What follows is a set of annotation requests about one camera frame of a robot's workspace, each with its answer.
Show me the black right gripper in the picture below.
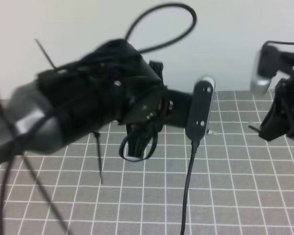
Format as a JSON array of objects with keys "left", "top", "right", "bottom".
[{"left": 258, "top": 52, "right": 294, "bottom": 141}]

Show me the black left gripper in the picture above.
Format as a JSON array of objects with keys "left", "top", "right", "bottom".
[{"left": 117, "top": 60, "right": 192, "bottom": 158}]

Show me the translucent pen cap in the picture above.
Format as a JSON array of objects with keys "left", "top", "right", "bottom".
[{"left": 248, "top": 122, "right": 261, "bottom": 133}]

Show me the black pen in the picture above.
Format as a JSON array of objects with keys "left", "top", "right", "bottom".
[{"left": 207, "top": 130, "right": 218, "bottom": 135}]

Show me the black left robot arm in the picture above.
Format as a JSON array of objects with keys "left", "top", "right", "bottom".
[{"left": 0, "top": 39, "right": 192, "bottom": 164}]

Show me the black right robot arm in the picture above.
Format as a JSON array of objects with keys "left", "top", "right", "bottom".
[{"left": 257, "top": 46, "right": 294, "bottom": 141}]

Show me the left camera cable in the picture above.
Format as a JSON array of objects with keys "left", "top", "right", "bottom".
[{"left": 180, "top": 139, "right": 199, "bottom": 235}]

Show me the camera cable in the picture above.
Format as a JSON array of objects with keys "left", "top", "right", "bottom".
[
  {"left": 180, "top": 139, "right": 199, "bottom": 235},
  {"left": 262, "top": 40, "right": 294, "bottom": 49}
]

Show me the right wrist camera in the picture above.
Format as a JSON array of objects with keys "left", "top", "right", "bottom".
[{"left": 250, "top": 44, "right": 280, "bottom": 96}]

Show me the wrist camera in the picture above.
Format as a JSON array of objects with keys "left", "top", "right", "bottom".
[
  {"left": 185, "top": 75, "right": 216, "bottom": 142},
  {"left": 250, "top": 44, "right": 280, "bottom": 96}
]

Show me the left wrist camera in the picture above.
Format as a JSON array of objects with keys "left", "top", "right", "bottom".
[{"left": 185, "top": 75, "right": 216, "bottom": 142}]

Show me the right camera cable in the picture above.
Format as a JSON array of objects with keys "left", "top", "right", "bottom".
[{"left": 262, "top": 40, "right": 294, "bottom": 49}]

